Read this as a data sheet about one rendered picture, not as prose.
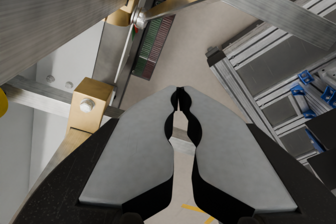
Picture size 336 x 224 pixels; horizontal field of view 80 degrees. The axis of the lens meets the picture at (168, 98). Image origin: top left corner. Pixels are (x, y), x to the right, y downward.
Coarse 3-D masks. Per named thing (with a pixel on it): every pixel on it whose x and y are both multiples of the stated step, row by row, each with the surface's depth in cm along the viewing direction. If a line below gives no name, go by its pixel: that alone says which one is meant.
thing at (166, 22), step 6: (168, 18) 39; (162, 24) 40; (168, 24) 40; (162, 30) 40; (156, 36) 41; (162, 36) 41; (156, 42) 42; (162, 42) 42; (156, 48) 42; (150, 54) 43; (156, 54) 43; (150, 60) 44; (150, 66) 44; (144, 72) 45; (150, 72) 45
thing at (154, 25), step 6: (150, 24) 40; (156, 24) 40; (150, 30) 40; (156, 30) 40; (150, 36) 41; (144, 42) 42; (150, 42) 42; (144, 48) 42; (150, 48) 42; (144, 54) 43; (138, 60) 44; (144, 60) 44; (138, 66) 44; (138, 72) 45
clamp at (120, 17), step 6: (132, 0) 22; (138, 0) 26; (126, 6) 23; (132, 6) 23; (114, 12) 23; (120, 12) 23; (126, 12) 24; (108, 18) 23; (114, 18) 23; (120, 18) 24; (126, 18) 24; (114, 24) 24; (120, 24) 24; (126, 24) 25
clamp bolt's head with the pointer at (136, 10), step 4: (136, 4) 25; (136, 8) 25; (132, 12) 24; (136, 12) 24; (132, 16) 24; (136, 16) 24; (132, 20) 25; (144, 24) 25; (136, 28) 33; (136, 32) 36
